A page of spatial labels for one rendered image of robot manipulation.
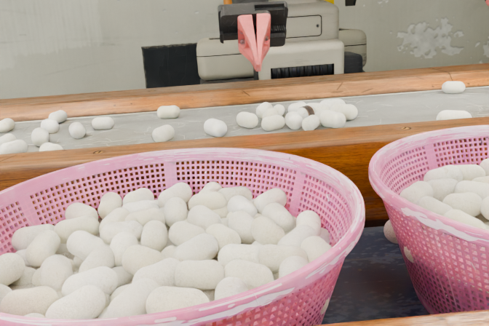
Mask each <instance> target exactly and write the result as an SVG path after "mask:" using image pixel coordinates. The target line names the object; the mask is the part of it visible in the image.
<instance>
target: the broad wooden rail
mask: <svg viewBox="0 0 489 326"><path fill-rule="evenodd" d="M445 82H463V83H464V84H465V88H468V87H486V86H489V63H480V64H470V65H451V66H440V67H431V68H411V69H402V70H391V71H373V72H362V73H343V74H333V75H323V76H305V77H294V78H284V79H265V80H255V81H236V82H226V83H217V84H197V85H186V86H176V87H157V88H148V89H137V90H118V91H108V92H89V93H79V94H69V95H50V96H40V97H30V98H11V99H1V100H0V121H1V120H3V119H6V118H9V119H12V120H13V121H14V122H27V121H37V120H45V119H48V118H49V115H50V114H51V113H53V112H56V111H60V110H61V111H65V112H66V113H67V118H76V117H86V116H104V115H114V114H133V113H143V112H152V111H157V110H158V108H159V107H161V106H177V107H178V108H179V109H180V110H181V109H191V108H209V107H219V106H238V105H248V104H258V103H265V102H267V103H276V102H286V101H296V100H315V99H325V98H343V97H353V96H363V95H382V94H392V93H401V92H420V91H430V90H441V89H442V85H443V84H444V83H445Z"/></svg>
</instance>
